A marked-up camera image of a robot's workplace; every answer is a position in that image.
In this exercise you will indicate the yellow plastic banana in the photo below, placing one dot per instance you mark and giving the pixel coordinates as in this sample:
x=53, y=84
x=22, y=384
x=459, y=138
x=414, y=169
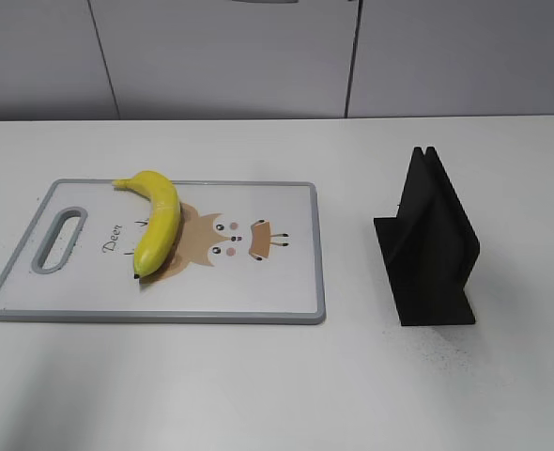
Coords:
x=163, y=222

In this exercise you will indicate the white grey deer cutting board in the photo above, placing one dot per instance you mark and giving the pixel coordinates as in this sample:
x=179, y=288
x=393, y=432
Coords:
x=247, y=252

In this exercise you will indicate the black knife stand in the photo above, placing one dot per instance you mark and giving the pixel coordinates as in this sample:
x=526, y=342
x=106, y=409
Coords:
x=429, y=247

